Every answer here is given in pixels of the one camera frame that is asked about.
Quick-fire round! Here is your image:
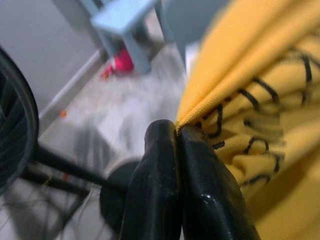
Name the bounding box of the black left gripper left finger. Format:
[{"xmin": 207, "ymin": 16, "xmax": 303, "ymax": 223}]
[{"xmin": 118, "ymin": 119, "xmax": 185, "ymax": 240}]

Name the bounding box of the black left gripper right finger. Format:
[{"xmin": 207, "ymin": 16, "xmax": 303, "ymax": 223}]
[{"xmin": 176, "ymin": 124, "xmax": 262, "ymax": 240}]

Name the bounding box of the yellow printed shirt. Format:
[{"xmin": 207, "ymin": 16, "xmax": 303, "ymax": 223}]
[{"xmin": 174, "ymin": 0, "xmax": 320, "ymax": 240}]

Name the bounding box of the pink toy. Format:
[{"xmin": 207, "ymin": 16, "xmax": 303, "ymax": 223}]
[{"xmin": 101, "ymin": 48, "xmax": 135, "ymax": 81}]

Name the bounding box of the black floor fan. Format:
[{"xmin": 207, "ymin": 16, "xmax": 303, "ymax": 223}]
[{"xmin": 0, "ymin": 47, "xmax": 141, "ymax": 231}]

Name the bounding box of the light blue kids chair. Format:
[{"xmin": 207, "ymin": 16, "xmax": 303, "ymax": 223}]
[{"xmin": 79, "ymin": 0, "xmax": 187, "ymax": 74}]

